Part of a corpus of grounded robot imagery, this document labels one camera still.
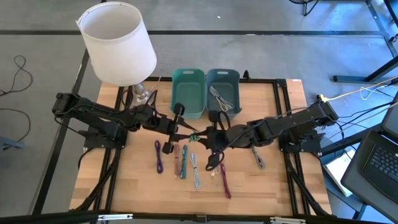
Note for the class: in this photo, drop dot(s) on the dark monitor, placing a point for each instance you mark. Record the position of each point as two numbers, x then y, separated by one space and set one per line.
391 121

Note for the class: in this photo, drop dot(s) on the black laptop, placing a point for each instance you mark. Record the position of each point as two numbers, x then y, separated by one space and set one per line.
367 174

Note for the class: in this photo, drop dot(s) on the blue-grey floor object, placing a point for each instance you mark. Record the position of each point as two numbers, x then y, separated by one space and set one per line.
11 143

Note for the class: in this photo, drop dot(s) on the silver lamp base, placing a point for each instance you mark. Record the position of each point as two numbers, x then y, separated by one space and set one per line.
141 93

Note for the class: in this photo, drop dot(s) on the black desk leg frame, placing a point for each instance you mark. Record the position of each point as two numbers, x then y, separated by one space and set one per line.
373 73

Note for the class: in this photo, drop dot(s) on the black frame bracket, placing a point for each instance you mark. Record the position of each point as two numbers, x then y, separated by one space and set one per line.
246 75

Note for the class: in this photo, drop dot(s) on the yellow power plug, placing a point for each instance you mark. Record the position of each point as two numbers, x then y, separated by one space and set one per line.
322 98

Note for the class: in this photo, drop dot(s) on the black stand leg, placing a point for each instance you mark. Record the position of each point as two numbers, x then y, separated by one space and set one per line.
308 7

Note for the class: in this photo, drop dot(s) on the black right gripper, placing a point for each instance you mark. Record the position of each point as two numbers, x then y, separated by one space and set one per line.
225 138

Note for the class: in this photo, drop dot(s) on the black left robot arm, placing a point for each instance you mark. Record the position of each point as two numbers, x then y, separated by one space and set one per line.
93 112

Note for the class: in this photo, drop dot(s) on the grey-blue plastic bin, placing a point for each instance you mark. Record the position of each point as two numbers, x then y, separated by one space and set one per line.
230 84

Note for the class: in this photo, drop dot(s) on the silver metal bracket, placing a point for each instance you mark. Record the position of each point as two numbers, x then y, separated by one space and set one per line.
115 217
287 220

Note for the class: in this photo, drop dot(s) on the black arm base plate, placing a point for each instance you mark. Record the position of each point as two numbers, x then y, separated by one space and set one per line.
306 144
102 143

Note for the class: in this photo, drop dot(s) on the teal plastic bin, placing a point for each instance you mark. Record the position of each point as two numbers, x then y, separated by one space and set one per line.
188 93

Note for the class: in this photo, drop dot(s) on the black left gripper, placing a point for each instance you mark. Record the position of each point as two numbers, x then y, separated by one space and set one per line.
158 124

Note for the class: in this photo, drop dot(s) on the white book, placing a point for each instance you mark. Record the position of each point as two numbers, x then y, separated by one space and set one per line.
337 169

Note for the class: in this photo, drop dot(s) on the black aluminium table frame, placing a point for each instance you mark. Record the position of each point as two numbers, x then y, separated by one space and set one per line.
264 80

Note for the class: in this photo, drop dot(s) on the white lamp shade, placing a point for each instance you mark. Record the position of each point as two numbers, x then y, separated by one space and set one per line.
118 46

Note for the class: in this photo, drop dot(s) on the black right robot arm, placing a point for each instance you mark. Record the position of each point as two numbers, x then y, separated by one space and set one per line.
295 119

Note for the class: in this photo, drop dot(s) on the black frame crossbar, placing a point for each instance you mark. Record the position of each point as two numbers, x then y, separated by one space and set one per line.
186 219

